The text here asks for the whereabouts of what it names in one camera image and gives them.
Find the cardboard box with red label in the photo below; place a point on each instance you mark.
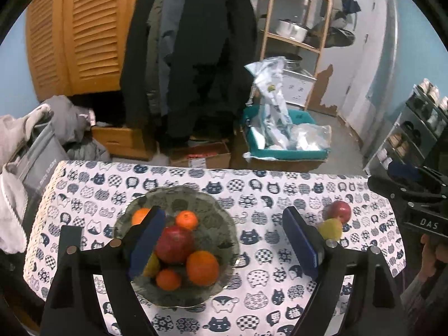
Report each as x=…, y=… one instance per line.
x=199, y=155

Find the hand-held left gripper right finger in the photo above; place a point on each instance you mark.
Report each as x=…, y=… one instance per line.
x=299, y=241

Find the yellow pear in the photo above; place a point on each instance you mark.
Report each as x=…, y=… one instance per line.
x=154, y=266

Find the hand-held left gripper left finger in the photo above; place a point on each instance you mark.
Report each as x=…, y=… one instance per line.
x=147, y=241

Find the wooden shelf rack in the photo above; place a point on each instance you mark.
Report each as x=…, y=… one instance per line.
x=266, y=14

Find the grey shoe rack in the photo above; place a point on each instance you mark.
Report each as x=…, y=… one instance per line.
x=402, y=126

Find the small red apple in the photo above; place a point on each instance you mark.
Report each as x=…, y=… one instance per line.
x=339, y=210

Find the white door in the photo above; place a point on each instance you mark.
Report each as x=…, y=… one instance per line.
x=371, y=70

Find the wooden louvered cabinet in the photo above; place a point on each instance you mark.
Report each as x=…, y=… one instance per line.
x=87, y=35

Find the person's right hand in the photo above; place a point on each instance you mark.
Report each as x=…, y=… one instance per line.
x=428, y=255

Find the grey hanging jacket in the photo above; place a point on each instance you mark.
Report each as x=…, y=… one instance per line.
x=164, y=42

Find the clear plastic bag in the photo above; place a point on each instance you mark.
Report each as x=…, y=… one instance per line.
x=309, y=136

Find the black hanging coat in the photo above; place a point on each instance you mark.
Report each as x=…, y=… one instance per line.
x=210, y=59

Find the metal pot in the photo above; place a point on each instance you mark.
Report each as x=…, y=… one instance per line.
x=292, y=29

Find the white drawer cabinet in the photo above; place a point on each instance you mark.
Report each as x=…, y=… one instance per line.
x=297, y=87

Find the yellow-green pear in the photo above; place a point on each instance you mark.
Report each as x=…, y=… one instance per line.
x=330, y=230

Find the cat print tablecloth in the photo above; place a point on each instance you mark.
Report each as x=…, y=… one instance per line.
x=266, y=189

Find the large orange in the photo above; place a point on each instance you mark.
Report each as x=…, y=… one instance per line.
x=202, y=267

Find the person's right forearm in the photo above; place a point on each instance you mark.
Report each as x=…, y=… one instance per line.
x=413, y=294

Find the wooden drawer box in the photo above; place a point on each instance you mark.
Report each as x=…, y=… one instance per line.
x=119, y=141

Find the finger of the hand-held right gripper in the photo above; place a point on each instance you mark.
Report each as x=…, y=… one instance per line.
x=385, y=185
x=402, y=171

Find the scalloped glass plate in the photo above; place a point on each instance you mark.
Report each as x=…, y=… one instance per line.
x=210, y=213

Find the white printed plastic bag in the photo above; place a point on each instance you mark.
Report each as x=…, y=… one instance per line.
x=271, y=105

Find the rows of shoes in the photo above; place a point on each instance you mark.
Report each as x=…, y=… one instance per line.
x=399, y=141

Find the teal storage box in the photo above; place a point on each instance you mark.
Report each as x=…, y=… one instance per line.
x=255, y=140

